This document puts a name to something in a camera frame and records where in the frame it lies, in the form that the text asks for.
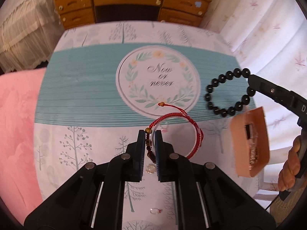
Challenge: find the white leaf print curtain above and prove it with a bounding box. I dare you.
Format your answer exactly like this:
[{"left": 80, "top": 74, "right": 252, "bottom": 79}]
[{"left": 199, "top": 0, "right": 307, "bottom": 197}]

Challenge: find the red braided cord bracelet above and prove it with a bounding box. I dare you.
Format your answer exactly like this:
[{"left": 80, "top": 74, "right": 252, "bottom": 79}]
[{"left": 144, "top": 102, "right": 204, "bottom": 164}]

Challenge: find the black bead bracelet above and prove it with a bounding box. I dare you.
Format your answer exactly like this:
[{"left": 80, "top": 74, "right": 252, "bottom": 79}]
[{"left": 204, "top": 68, "right": 257, "bottom": 118}]

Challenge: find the black cable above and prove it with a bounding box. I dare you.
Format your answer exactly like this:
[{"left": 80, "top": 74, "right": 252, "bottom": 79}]
[{"left": 265, "top": 192, "right": 282, "bottom": 209}]

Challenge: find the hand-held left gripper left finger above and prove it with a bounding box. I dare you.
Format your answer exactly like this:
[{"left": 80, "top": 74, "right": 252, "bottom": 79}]
[{"left": 24, "top": 129, "right": 145, "bottom": 230}]

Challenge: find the person's right hand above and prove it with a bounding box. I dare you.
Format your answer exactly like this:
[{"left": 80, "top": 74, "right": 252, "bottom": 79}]
[{"left": 278, "top": 135, "right": 303, "bottom": 192}]

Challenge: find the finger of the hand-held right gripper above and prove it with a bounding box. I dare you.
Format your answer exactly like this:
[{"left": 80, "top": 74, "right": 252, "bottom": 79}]
[{"left": 248, "top": 74, "right": 294, "bottom": 106}]

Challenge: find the pink box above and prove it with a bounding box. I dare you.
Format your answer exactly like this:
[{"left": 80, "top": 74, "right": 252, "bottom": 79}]
[{"left": 230, "top": 107, "right": 270, "bottom": 178}]

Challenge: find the gold leaf bracelet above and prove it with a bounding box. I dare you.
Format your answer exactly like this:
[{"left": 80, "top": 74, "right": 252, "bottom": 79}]
[{"left": 248, "top": 146, "right": 261, "bottom": 170}]

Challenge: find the pink fluffy blanket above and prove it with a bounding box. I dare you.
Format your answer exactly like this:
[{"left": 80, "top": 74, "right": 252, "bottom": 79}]
[{"left": 0, "top": 67, "right": 48, "bottom": 209}]

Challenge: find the white furniture frame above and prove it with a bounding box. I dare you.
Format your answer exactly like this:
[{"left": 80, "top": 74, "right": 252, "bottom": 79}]
[{"left": 254, "top": 181, "right": 281, "bottom": 200}]

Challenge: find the cream lace bed cover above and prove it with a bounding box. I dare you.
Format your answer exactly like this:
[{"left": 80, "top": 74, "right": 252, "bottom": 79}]
[{"left": 0, "top": 0, "right": 65, "bottom": 72}]

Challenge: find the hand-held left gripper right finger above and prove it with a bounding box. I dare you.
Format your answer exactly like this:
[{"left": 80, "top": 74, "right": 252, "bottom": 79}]
[{"left": 155, "top": 129, "right": 276, "bottom": 230}]

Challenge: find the tree print tablecloth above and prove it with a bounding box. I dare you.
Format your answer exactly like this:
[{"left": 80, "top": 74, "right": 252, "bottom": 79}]
[{"left": 34, "top": 21, "right": 264, "bottom": 230}]

